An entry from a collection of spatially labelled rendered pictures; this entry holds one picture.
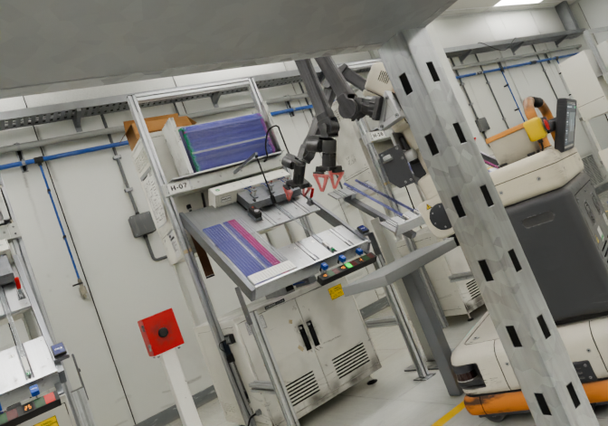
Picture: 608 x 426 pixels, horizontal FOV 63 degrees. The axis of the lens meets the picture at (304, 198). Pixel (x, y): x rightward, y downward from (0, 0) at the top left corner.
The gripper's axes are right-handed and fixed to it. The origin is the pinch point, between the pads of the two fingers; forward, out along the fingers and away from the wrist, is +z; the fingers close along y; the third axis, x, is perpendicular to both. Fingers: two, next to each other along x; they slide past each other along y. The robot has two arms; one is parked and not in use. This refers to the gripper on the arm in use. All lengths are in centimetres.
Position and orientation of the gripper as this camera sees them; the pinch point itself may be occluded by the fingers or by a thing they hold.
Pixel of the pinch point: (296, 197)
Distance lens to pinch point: 254.5
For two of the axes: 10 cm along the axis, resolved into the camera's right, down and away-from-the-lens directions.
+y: -8.1, 2.2, -5.4
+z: -1.0, 8.6, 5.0
